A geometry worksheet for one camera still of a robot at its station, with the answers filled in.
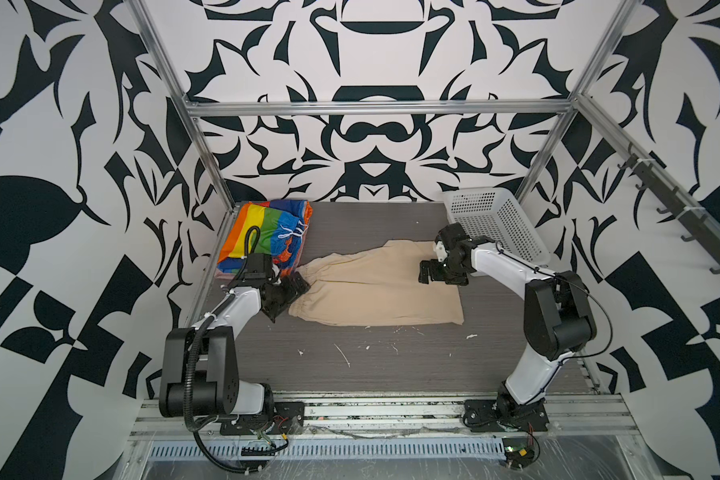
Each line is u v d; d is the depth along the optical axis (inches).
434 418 29.9
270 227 40.3
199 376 16.9
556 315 19.1
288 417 29.2
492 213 45.4
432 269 33.5
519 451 28.1
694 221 22.8
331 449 25.5
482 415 29.2
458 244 28.4
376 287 38.0
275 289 32.0
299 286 32.2
